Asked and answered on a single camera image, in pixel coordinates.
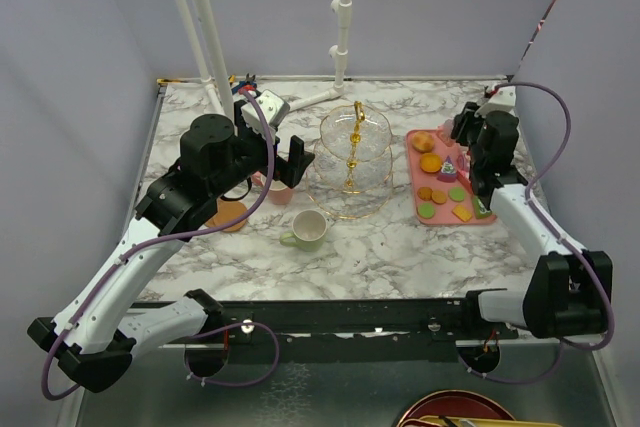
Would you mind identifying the purple cable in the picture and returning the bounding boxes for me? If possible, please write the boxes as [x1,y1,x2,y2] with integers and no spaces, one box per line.
[40,89,280,401]
[464,81,616,386]

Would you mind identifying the toy orange egg tart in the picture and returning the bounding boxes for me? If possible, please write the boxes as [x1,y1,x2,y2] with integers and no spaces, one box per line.
[419,152,442,174]

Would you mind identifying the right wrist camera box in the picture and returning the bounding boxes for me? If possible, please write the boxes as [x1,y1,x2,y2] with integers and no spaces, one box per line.
[476,84,516,118]

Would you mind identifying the cork coaster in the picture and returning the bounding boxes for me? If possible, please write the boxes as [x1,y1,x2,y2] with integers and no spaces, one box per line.
[204,199,247,228]

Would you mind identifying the toy brown chip cookie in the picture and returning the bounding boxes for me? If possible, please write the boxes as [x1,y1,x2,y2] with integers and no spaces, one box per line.
[417,187,433,201]

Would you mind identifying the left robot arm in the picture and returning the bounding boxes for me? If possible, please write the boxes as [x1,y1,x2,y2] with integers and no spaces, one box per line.
[27,91,314,393]

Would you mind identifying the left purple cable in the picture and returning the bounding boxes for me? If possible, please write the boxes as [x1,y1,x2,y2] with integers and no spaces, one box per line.
[40,89,280,401]

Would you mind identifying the aluminium rail base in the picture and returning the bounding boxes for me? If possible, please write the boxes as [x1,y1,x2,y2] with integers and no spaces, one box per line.
[220,297,537,341]

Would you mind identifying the green mug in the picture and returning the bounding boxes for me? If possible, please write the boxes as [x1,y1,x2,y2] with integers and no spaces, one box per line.
[279,210,329,252]

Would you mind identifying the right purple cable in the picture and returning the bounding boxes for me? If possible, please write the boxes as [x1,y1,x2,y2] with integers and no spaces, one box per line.
[464,81,616,386]

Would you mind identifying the blue-handled pliers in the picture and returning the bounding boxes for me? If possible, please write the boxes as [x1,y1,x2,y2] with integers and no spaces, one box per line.
[229,74,257,95]

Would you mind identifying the toy orange round cookie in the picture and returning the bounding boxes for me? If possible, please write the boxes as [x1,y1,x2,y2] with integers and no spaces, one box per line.
[431,190,448,205]

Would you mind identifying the white pvc pipe frame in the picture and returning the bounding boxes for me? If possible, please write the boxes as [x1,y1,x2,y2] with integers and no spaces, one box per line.
[158,0,359,121]

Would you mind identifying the three-tier glass dessert stand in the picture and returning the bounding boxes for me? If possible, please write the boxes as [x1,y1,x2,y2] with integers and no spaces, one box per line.
[306,101,394,219]

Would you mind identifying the toy green macaron upper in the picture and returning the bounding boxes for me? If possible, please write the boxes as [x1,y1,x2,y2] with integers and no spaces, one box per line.
[448,186,466,202]

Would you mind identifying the yellow-handled tool at wall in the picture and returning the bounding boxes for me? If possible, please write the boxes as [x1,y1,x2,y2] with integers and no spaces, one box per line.
[156,78,200,86]

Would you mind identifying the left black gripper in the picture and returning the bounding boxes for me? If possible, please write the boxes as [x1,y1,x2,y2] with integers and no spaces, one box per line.
[211,101,315,198]

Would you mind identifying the red round tray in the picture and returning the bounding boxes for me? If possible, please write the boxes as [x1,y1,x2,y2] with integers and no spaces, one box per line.
[396,390,515,426]

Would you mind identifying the toy green cake slice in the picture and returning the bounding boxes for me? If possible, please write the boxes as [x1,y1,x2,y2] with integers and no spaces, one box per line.
[471,196,493,220]

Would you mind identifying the pink serving tray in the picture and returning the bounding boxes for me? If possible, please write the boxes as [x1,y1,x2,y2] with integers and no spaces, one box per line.
[406,129,496,226]

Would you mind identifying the toy purple cake slice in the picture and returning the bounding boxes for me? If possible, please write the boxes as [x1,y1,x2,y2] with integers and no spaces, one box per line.
[437,156,457,183]

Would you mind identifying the toy green macaron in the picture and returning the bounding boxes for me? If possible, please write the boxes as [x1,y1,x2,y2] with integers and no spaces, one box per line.
[448,186,466,202]
[417,202,436,219]

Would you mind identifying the toy green macaron lower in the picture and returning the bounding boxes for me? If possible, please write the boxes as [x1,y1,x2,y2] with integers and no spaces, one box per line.
[417,202,436,219]

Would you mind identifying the toy yellow cracker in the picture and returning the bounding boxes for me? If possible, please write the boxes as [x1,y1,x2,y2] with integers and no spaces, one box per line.
[452,204,474,223]

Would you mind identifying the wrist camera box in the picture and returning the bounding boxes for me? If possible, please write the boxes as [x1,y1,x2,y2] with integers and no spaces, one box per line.
[476,84,516,118]
[241,90,290,137]

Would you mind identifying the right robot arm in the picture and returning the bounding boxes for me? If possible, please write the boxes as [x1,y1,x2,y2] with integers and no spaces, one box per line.
[451,102,612,338]

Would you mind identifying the pink mug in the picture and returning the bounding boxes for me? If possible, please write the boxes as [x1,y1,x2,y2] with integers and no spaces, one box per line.
[251,172,294,205]

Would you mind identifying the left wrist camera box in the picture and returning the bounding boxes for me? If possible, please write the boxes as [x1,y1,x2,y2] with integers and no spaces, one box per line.
[241,90,290,137]

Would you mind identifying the toy pink swirl roll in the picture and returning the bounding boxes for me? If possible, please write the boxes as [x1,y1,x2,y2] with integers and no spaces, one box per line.
[437,119,455,146]

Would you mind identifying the toy bread bun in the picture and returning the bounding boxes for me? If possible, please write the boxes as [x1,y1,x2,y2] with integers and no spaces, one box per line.
[411,131,435,153]

